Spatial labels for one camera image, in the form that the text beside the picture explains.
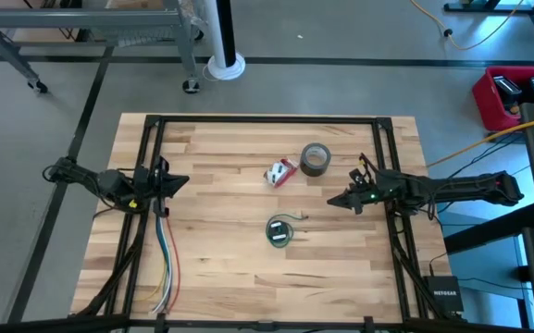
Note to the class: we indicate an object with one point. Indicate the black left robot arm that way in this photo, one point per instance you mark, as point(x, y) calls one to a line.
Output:
point(109, 182)

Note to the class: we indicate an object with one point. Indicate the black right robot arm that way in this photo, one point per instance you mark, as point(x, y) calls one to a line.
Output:
point(470, 189)

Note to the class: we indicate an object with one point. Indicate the wood top metal workbench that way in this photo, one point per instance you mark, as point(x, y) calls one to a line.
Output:
point(77, 18)

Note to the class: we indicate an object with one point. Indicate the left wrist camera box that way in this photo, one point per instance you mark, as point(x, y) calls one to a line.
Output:
point(162, 165)

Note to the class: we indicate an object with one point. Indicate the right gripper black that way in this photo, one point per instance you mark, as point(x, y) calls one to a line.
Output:
point(382, 189)

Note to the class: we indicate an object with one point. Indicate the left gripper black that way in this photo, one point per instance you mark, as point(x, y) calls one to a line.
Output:
point(148, 185)

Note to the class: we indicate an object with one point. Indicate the black floor stand base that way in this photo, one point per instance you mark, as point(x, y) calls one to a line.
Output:
point(488, 6)

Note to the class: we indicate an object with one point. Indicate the red bin with devices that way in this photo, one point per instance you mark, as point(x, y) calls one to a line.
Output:
point(486, 102)

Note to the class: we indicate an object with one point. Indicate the red tape dispenser white tape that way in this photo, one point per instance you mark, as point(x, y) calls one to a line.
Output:
point(279, 173)

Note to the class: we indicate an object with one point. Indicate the black aluminium table frame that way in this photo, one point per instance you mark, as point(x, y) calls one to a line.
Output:
point(266, 119)

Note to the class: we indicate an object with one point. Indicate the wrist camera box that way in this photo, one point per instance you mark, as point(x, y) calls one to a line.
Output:
point(162, 165)
point(358, 179)

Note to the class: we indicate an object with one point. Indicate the white pole with black stripe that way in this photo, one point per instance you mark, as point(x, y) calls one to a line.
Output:
point(213, 28)

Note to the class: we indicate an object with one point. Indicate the black Netgear switch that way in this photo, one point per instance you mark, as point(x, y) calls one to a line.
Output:
point(444, 296)

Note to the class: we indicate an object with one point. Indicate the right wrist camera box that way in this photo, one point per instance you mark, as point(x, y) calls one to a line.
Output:
point(358, 179)

